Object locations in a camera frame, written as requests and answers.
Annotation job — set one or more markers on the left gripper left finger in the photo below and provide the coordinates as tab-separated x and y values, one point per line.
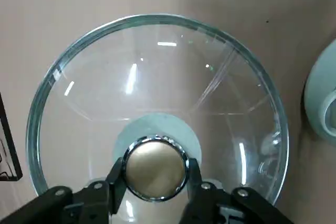
92	197

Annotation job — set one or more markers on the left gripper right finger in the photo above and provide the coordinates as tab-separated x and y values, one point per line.
204	203

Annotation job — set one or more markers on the glass pot lid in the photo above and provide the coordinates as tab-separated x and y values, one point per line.
155	171

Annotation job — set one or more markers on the steel cooking pot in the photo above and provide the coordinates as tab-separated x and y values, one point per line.
317	98

